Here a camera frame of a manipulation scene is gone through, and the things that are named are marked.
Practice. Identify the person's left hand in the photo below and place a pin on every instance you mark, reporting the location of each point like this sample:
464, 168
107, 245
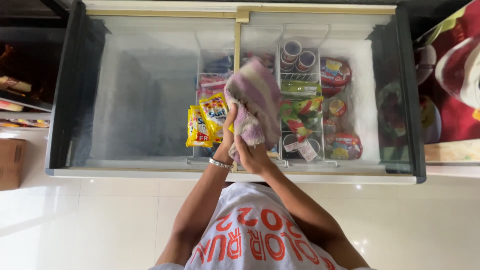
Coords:
227, 132

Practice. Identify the person's right hand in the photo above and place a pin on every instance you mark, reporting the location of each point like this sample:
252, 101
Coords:
254, 157

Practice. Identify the person's right fingers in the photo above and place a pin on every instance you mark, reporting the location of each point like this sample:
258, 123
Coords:
240, 144

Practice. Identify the person's left fingers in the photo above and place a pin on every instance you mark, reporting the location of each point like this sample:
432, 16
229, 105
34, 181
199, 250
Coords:
231, 114

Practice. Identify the pink striped fluffy towel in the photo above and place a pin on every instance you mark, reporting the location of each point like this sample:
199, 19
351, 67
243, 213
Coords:
255, 105

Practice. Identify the yellow detergent sachet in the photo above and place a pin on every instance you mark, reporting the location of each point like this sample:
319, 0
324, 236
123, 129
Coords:
198, 129
214, 112

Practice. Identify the glass-top chest freezer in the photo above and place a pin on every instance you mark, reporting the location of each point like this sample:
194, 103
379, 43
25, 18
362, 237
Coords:
232, 93

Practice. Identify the pink ice cream packets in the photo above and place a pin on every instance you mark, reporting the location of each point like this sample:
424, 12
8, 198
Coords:
212, 84

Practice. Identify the dark ice cream cup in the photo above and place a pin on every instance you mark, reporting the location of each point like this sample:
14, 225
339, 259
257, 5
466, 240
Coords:
315, 144
288, 139

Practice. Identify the blue ice cream packets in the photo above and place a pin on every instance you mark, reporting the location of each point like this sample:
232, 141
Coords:
219, 65

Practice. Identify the white price tag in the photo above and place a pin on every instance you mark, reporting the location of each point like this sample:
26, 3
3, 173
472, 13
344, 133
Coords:
308, 150
291, 145

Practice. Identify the watermelon-print ice cream packets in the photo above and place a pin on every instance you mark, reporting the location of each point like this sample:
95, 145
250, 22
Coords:
300, 114

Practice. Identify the green ice cream packet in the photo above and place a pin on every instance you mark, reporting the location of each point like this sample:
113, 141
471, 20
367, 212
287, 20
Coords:
300, 88

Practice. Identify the purple-lidded ice cream cup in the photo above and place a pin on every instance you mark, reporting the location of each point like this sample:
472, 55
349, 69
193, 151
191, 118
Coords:
286, 64
306, 60
292, 48

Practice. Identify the white shirt with orange print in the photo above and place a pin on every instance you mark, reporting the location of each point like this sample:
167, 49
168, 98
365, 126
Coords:
255, 232

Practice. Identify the small red ice cream cup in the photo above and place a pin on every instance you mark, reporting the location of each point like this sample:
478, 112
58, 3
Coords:
330, 126

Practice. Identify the purple-red ice cream tub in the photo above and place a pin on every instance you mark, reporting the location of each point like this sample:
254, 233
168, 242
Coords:
343, 146

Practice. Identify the small red-yellow ice cream cup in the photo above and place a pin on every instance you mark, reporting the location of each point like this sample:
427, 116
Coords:
337, 107

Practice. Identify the large red ice cream tub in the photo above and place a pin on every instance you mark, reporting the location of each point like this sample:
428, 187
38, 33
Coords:
335, 71

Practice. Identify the dark shelf with packets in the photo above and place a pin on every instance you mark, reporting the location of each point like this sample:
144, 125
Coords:
22, 90

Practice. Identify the red cartoon-printed freezer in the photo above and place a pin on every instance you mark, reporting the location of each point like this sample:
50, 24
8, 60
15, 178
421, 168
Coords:
450, 82

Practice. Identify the brown cardboard box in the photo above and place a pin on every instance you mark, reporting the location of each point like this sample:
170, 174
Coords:
11, 163

